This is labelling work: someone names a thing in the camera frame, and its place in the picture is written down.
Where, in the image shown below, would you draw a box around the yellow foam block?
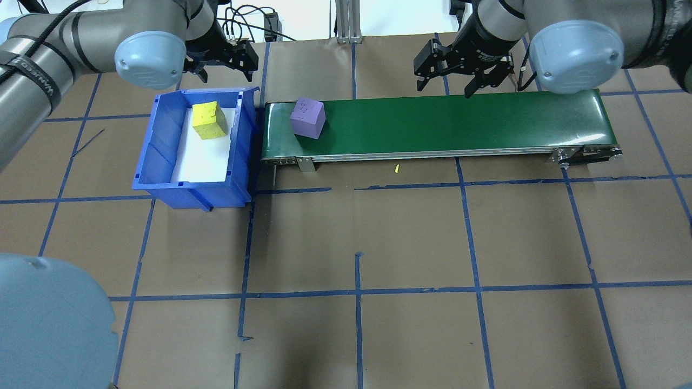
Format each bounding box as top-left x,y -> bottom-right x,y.
192,101 -> 228,140

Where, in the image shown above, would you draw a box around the purple foam block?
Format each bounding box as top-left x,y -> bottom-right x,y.
290,97 -> 327,140

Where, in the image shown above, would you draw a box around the black power adapter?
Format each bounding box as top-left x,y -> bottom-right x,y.
263,12 -> 282,41

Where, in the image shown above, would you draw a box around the green conveyor belt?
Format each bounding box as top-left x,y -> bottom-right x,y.
261,89 -> 623,172

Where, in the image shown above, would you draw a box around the white foam bin liner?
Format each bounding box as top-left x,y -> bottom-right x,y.
170,107 -> 238,183

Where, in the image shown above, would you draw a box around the blue plastic storage bin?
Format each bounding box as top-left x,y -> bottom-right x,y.
132,86 -> 260,212

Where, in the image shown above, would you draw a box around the tangled black cables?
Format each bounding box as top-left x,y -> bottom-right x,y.
224,4 -> 298,43

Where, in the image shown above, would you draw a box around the aluminium profile post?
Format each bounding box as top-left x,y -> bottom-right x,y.
335,0 -> 362,44

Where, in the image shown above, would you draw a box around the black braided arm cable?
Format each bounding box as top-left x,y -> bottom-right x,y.
0,0 -> 95,82

